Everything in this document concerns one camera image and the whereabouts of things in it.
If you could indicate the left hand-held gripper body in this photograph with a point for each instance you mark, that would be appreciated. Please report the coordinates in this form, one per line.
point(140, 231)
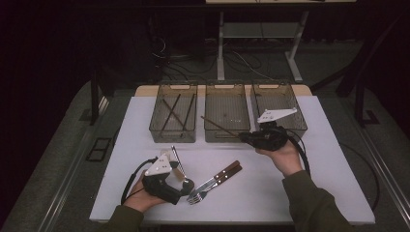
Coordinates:
point(159, 187)

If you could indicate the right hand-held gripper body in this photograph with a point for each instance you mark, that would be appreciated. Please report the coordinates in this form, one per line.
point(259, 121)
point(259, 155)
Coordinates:
point(270, 138)

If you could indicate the metal spoon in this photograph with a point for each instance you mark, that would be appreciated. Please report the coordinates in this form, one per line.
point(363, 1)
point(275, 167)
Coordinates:
point(178, 161)

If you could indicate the translucent brown plastic bin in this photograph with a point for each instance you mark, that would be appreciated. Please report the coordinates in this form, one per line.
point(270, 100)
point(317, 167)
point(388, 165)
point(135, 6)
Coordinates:
point(226, 103)
point(174, 135)
point(277, 96)

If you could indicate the black chopstick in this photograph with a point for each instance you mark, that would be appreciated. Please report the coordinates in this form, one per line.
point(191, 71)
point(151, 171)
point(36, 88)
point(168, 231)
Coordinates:
point(189, 112)
point(170, 112)

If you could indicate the person's left hand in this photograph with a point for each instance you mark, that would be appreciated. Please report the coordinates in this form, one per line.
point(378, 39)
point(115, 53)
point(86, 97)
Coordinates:
point(140, 201)

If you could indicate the person's right hand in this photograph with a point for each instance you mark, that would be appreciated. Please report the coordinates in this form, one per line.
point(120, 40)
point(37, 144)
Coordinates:
point(285, 158)

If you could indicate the white table mat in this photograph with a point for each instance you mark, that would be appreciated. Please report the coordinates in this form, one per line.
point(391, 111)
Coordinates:
point(135, 135)

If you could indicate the white metal desk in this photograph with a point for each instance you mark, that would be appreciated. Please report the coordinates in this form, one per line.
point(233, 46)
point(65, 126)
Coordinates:
point(220, 48)

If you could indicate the black metal stand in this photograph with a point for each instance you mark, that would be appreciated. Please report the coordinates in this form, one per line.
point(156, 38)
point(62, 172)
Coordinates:
point(94, 103)
point(359, 103)

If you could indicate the black floor socket frame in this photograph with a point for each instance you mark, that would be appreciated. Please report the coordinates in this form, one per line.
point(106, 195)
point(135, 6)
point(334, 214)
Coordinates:
point(98, 150)

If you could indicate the aluminium floor rail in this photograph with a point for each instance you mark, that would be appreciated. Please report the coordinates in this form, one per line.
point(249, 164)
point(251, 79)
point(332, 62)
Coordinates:
point(64, 190)
point(386, 179)

